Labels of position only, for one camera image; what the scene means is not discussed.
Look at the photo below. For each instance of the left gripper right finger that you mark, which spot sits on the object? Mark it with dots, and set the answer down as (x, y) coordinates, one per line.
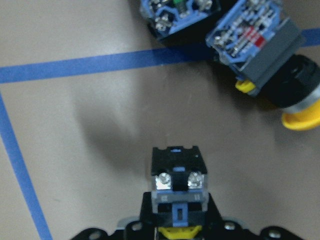
(278, 233)

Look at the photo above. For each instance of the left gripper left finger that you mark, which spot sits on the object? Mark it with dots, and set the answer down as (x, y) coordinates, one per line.
(94, 233)

